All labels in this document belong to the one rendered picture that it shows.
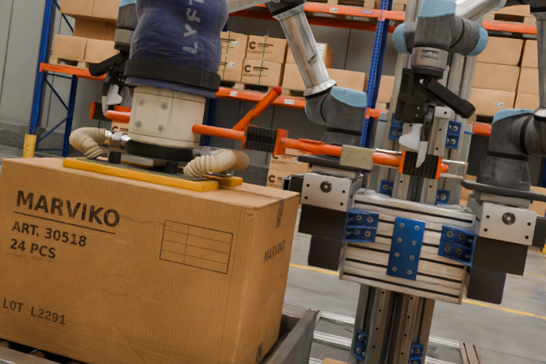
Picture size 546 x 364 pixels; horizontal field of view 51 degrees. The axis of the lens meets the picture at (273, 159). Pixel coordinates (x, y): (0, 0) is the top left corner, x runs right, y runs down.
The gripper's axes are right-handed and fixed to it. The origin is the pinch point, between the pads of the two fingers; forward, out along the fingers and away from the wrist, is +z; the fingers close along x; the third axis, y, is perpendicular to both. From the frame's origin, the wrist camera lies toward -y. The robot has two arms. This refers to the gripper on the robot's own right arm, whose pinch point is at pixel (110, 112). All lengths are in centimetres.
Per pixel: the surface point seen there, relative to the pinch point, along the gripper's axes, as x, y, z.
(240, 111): 813, -212, -24
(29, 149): 676, -518, 94
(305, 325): -7, 68, 47
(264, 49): 682, -148, -118
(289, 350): -27, 68, 47
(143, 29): -36.0, 25.4, -20.2
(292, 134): 818, -114, 1
